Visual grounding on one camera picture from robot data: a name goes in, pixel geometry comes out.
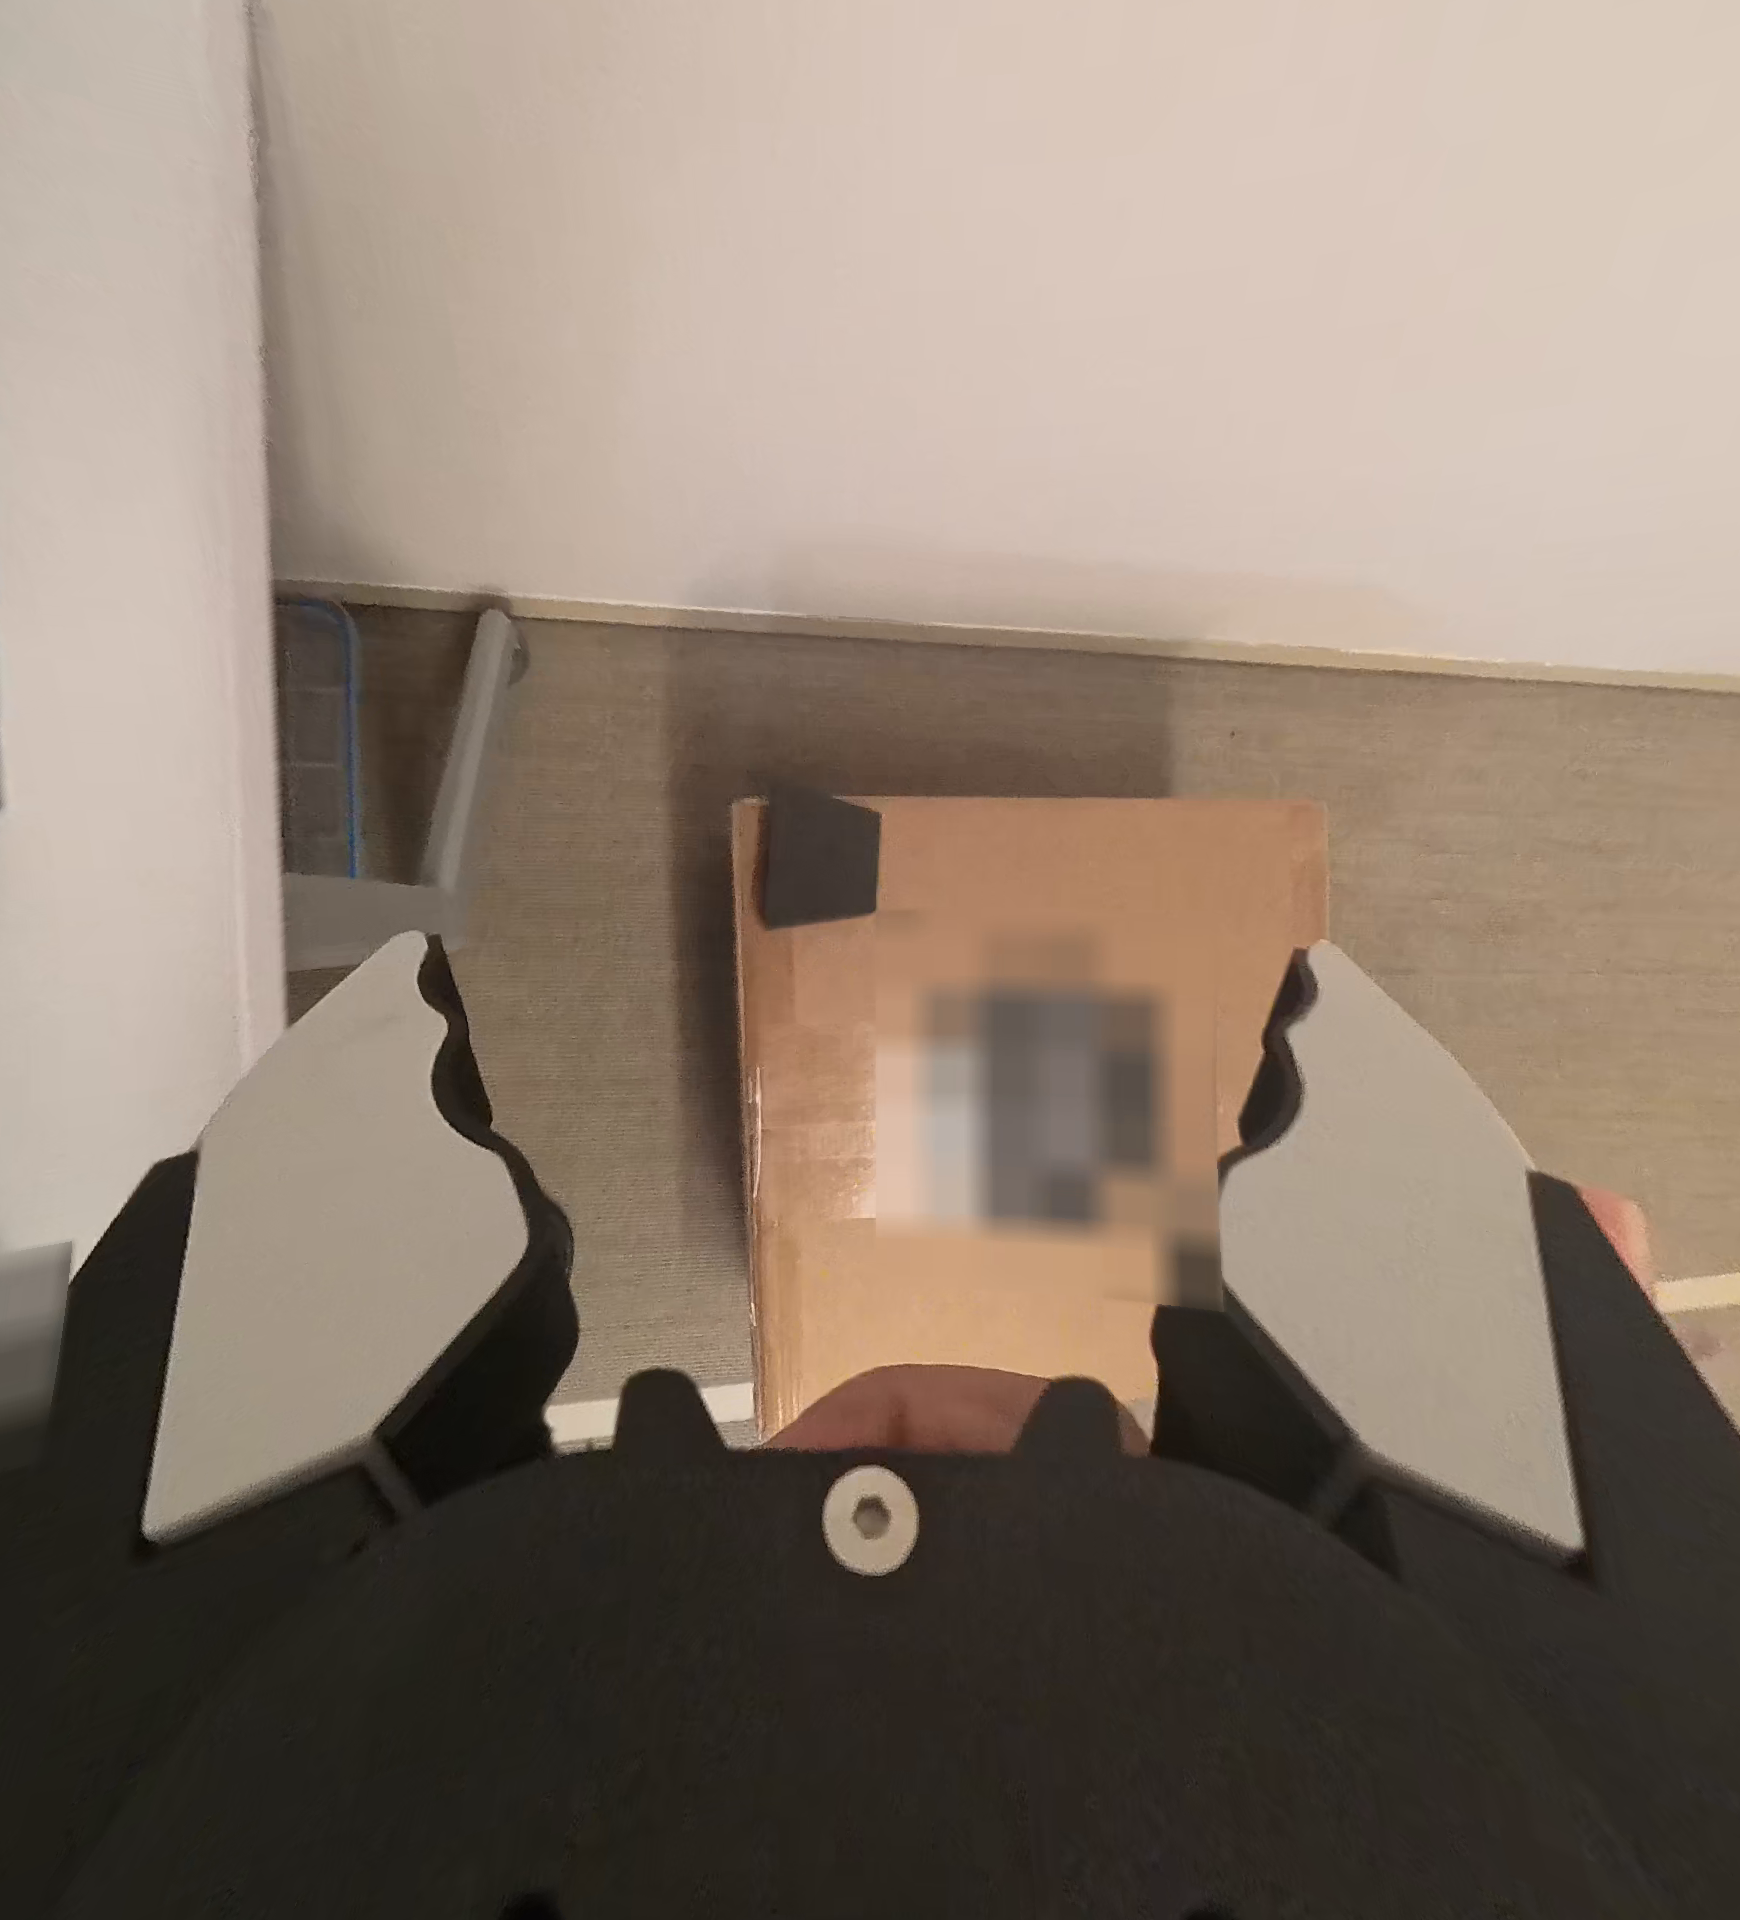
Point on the black foam corner piece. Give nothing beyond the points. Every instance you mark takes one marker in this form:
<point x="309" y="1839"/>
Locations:
<point x="819" y="861"/>

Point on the brown cardboard box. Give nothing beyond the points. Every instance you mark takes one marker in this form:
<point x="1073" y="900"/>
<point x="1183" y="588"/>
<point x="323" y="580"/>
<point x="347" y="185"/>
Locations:
<point x="813" y="1200"/>

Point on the grey metal desk leg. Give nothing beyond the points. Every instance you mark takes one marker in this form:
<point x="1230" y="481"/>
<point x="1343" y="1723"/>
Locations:
<point x="459" y="779"/>

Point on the person's right hand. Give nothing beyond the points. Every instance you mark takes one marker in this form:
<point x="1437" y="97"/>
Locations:
<point x="901" y="1410"/>

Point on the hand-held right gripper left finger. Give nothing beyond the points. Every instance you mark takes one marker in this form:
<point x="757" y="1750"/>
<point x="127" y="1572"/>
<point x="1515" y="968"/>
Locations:
<point x="333" y="1275"/>

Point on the clear plastic organiser box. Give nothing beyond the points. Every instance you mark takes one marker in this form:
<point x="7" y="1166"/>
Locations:
<point x="316" y="735"/>

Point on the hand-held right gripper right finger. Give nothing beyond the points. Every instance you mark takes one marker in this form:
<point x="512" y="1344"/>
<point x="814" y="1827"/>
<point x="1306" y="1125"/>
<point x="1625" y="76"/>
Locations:
<point x="1412" y="1275"/>

